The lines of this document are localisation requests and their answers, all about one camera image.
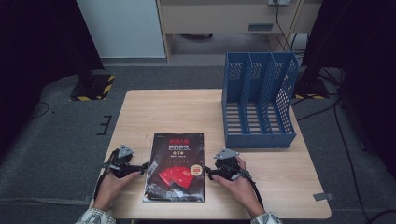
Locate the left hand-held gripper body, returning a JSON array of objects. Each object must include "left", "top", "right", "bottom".
[{"left": 104, "top": 143, "right": 141, "bottom": 179}]

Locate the left hand-held gripper cable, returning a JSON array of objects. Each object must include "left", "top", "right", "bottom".
[{"left": 92, "top": 149, "right": 120, "bottom": 202}]

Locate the black tape floor mark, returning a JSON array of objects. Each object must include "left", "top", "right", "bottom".
[{"left": 96, "top": 115, "right": 113, "bottom": 136}]

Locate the white cabinet panel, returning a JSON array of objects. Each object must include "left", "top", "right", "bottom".
[{"left": 76, "top": 0, "right": 166, "bottom": 60}]

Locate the black book with red print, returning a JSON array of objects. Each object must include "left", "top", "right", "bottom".
[{"left": 142, "top": 132, "right": 206, "bottom": 204}]

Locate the black curtain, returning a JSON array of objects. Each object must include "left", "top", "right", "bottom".
[
  {"left": 301, "top": 0, "right": 396, "bottom": 180},
  {"left": 0, "top": 0, "right": 105, "bottom": 162}
]

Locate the grey label on desk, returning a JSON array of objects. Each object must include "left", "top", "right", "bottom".
[{"left": 247, "top": 22, "right": 275, "bottom": 33}]

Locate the hand-held gripper cable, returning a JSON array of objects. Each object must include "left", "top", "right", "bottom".
[
  {"left": 239, "top": 169, "right": 265, "bottom": 208},
  {"left": 92, "top": 149, "right": 120, "bottom": 202}
]

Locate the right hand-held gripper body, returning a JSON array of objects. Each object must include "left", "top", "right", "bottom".
[{"left": 213, "top": 148, "right": 243, "bottom": 182}]

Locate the light wooden desk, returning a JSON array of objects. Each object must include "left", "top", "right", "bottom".
[{"left": 155, "top": 0, "right": 323, "bottom": 64}]

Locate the right hand-held gripper cable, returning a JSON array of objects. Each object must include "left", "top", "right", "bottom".
[{"left": 239, "top": 169, "right": 265, "bottom": 208}]

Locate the person's right hand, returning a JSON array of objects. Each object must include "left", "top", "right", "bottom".
[{"left": 211, "top": 155, "right": 265, "bottom": 218}]

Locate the black striped stand base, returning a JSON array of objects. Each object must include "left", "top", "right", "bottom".
[
  {"left": 69, "top": 73, "right": 117, "bottom": 103},
  {"left": 293, "top": 77, "right": 331, "bottom": 101}
]

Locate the person's left hand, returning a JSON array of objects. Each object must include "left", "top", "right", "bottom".
[{"left": 92, "top": 170, "right": 143, "bottom": 213}]

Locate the black power cable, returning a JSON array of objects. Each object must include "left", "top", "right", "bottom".
[{"left": 273, "top": 3, "right": 295, "bottom": 53}]

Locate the thin black floor cable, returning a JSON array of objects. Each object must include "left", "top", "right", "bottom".
[{"left": 30, "top": 100, "right": 51, "bottom": 119}]

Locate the blue plastic file rack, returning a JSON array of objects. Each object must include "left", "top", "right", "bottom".
[{"left": 221, "top": 51, "right": 299, "bottom": 149}]

